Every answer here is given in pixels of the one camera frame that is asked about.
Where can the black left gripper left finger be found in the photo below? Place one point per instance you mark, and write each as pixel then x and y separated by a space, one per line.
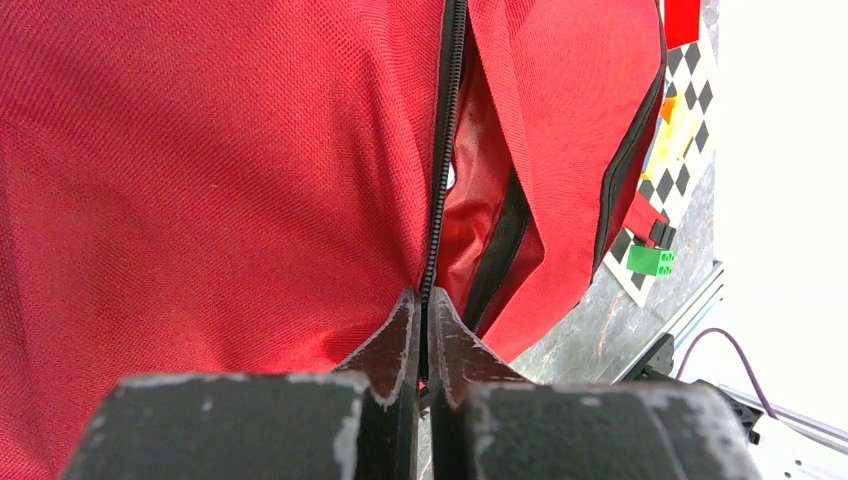
pixel 358 421

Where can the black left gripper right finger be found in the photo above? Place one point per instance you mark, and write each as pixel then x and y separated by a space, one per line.
pixel 490 422

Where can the red student backpack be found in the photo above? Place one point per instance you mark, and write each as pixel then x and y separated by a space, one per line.
pixel 228 186

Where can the green cube block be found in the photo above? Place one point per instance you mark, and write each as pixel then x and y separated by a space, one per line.
pixel 648 261

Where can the colourful block pile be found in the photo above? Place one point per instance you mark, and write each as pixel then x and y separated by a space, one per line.
pixel 676 127

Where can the black white chessboard mat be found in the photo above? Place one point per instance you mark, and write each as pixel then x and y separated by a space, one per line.
pixel 676 161

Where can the red toy brick house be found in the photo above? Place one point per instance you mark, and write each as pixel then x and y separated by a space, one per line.
pixel 681 22

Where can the aluminium frame rail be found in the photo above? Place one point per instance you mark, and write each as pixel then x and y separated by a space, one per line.
pixel 691 344

